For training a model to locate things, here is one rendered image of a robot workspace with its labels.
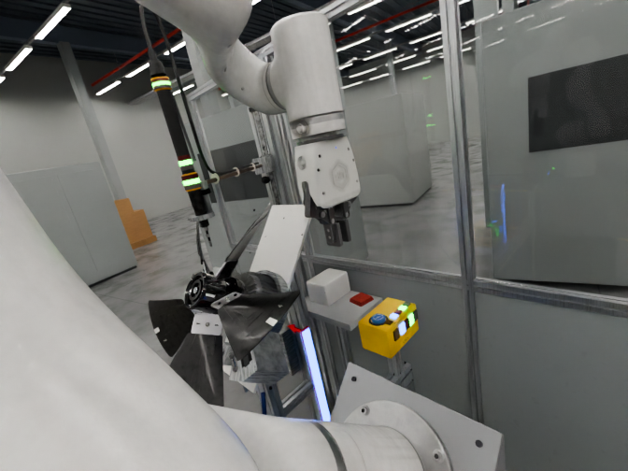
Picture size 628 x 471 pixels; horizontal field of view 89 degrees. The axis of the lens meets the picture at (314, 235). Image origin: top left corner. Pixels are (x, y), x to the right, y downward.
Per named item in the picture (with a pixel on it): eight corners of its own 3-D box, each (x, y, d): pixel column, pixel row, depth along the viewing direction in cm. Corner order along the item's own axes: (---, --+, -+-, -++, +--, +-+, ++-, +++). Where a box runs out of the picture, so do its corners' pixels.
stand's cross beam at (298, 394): (308, 385, 145) (306, 378, 144) (314, 389, 142) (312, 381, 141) (277, 414, 133) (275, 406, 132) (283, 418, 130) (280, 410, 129)
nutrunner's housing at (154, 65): (202, 225, 92) (149, 52, 80) (214, 223, 91) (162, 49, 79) (195, 229, 89) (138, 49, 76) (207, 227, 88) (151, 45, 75)
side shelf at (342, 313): (326, 289, 170) (325, 284, 169) (383, 303, 144) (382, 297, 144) (293, 310, 155) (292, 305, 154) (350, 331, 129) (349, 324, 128)
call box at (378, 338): (392, 324, 104) (387, 295, 101) (420, 333, 97) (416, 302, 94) (363, 352, 94) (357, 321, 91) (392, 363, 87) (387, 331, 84)
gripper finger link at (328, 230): (323, 212, 49) (331, 252, 51) (336, 206, 51) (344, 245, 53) (308, 211, 51) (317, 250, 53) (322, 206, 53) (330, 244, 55)
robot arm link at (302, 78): (274, 126, 49) (319, 113, 43) (252, 31, 45) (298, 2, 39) (309, 121, 55) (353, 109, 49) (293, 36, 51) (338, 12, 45)
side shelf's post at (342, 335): (363, 437, 175) (336, 304, 152) (369, 441, 172) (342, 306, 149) (359, 442, 172) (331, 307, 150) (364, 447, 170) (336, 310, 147)
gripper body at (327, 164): (312, 132, 43) (327, 211, 46) (357, 123, 50) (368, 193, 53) (278, 140, 49) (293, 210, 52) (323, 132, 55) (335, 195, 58)
